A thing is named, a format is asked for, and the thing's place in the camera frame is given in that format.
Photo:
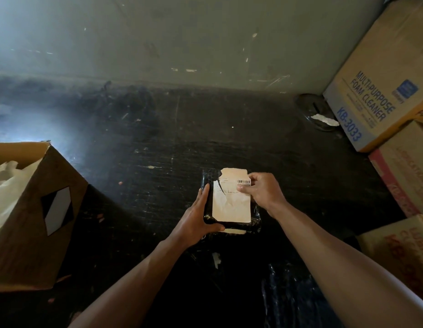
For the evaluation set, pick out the person's right hand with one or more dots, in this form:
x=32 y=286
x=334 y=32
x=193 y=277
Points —
x=268 y=194

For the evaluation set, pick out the person's left hand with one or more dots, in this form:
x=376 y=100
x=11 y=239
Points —
x=194 y=225

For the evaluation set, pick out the white shipping label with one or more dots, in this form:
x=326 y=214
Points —
x=233 y=231
x=232 y=208

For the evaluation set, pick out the lubrication cleaner box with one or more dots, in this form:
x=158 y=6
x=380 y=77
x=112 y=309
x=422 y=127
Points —
x=396 y=256

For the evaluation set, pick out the person's right forearm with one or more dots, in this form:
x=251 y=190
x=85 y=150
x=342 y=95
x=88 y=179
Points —
x=351 y=269

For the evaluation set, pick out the person's left forearm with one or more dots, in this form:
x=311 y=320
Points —
x=129 y=297

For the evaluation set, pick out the red striped cardboard box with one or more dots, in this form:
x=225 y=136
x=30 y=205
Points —
x=403 y=160

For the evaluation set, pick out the tall blue print cardboard box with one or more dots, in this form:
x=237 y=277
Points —
x=368 y=64

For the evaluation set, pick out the cardboard box with diamond sticker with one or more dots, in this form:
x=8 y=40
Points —
x=27 y=252

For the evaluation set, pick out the small white paper scrap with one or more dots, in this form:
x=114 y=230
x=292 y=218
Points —
x=216 y=260

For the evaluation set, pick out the torn white paper strip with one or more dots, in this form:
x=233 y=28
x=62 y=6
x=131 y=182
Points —
x=324 y=120

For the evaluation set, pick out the round metal lid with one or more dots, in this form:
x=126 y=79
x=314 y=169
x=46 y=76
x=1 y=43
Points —
x=307 y=105

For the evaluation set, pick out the crumpled white paper sheets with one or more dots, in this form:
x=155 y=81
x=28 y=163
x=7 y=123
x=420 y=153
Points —
x=9 y=194

